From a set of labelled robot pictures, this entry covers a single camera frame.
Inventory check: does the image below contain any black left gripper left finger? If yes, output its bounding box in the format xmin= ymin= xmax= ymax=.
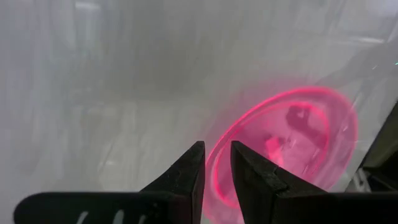
xmin=12 ymin=140 xmax=206 ymax=224

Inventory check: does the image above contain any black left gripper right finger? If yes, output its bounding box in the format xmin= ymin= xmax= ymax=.
xmin=230 ymin=140 xmax=398 ymax=224

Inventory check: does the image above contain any translucent pink plate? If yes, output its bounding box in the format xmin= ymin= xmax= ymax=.
xmin=203 ymin=86 xmax=359 ymax=224

